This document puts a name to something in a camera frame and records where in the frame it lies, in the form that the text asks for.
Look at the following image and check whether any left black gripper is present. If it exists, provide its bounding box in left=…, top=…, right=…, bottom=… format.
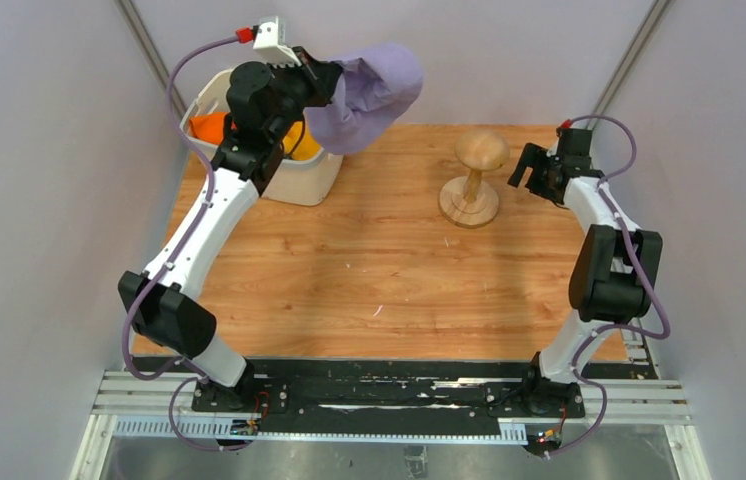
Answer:
left=265, top=47, right=342, bottom=143

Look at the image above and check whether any yellow bucket hat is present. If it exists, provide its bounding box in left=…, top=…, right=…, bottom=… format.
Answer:
left=282, top=122, right=322, bottom=161

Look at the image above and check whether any wooden hat stand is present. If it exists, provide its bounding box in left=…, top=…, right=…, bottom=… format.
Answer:
left=438, top=129, right=511, bottom=229

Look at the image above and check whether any white plastic basket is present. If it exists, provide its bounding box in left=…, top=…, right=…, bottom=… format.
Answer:
left=180, top=69, right=344, bottom=206

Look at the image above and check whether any purple bucket hat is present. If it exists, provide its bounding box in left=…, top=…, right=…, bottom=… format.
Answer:
left=306, top=43, right=425, bottom=155

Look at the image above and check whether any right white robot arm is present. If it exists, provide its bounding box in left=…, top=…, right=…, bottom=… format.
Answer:
left=508, top=123, right=663, bottom=417

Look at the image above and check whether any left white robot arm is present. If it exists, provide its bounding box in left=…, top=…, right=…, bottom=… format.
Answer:
left=119, top=47, right=344, bottom=413

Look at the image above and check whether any orange bucket hat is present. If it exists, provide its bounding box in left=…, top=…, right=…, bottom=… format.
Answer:
left=187, top=112, right=227, bottom=145

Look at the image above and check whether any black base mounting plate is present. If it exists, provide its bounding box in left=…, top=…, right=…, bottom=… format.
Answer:
left=127, top=355, right=586, bottom=439

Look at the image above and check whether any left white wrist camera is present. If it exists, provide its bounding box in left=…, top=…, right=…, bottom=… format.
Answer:
left=253, top=15, right=302, bottom=67

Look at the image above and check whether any aluminium frame rail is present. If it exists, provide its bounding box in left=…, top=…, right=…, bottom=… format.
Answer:
left=72, top=372, right=710, bottom=479

